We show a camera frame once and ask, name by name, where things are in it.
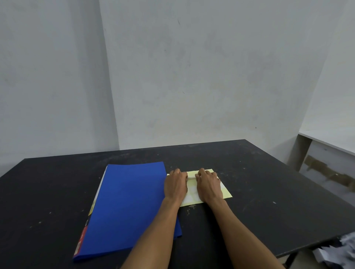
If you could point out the person's left fingers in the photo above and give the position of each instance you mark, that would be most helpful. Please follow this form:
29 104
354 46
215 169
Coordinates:
179 174

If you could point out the person's right forearm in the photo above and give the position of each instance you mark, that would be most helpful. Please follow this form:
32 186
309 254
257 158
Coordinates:
241 238

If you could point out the blue coloured paper pack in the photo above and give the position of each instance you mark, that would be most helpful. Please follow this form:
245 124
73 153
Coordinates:
124 205

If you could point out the pale yellow paper sheet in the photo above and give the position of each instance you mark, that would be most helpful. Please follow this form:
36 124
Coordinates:
226 192

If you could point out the white desk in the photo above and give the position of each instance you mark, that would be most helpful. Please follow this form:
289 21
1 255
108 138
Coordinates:
327 149

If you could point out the person's left hand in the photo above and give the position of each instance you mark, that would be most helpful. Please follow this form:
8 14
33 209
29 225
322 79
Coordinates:
174 187

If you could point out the crumpled white paper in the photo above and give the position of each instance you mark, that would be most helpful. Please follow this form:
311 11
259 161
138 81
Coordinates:
337 252

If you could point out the brown tape remnant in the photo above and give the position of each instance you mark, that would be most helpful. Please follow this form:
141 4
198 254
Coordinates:
319 165

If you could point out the person's right hand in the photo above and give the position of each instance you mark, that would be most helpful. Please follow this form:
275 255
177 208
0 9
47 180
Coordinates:
210 189

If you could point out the person's left forearm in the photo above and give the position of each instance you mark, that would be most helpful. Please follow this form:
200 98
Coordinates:
155 235

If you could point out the person's right fingers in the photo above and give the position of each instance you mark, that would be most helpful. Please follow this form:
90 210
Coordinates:
206 174

